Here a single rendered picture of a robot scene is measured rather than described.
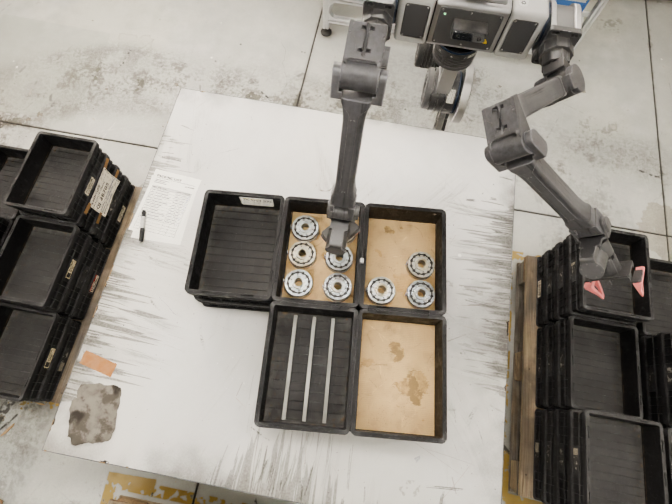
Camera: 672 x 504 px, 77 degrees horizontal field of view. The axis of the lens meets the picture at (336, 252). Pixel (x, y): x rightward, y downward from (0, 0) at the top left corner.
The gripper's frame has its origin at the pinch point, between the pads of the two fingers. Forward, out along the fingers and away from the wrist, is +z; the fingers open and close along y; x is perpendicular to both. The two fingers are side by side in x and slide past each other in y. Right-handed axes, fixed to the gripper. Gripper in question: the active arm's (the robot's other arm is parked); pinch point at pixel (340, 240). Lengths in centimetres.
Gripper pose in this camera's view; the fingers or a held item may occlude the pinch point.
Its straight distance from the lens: 138.0
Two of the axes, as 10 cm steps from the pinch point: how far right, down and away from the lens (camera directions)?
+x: -6.4, -7.3, 2.4
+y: 7.7, -6.0, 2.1
